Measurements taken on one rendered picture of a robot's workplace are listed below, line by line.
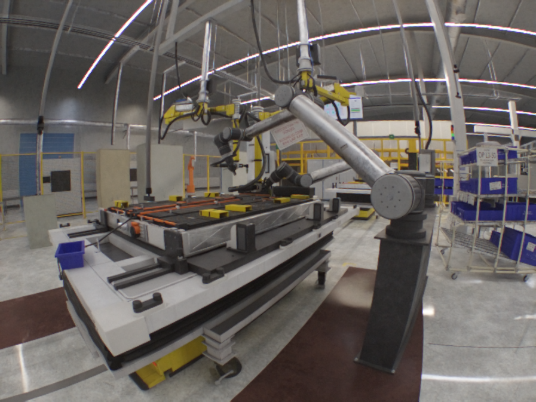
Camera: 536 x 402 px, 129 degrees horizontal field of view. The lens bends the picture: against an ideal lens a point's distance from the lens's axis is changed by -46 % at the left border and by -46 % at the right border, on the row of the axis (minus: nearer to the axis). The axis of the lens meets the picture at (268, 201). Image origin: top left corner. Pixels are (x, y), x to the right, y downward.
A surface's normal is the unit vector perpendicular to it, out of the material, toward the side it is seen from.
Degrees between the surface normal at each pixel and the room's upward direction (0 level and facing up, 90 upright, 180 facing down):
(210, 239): 90
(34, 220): 90
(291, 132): 90
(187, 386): 0
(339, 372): 0
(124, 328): 90
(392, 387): 0
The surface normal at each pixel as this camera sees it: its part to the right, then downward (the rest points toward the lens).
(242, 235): -0.55, 0.09
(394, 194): -0.72, 0.08
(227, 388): 0.00, -0.99
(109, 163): 0.84, 0.06
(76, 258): 0.69, 0.16
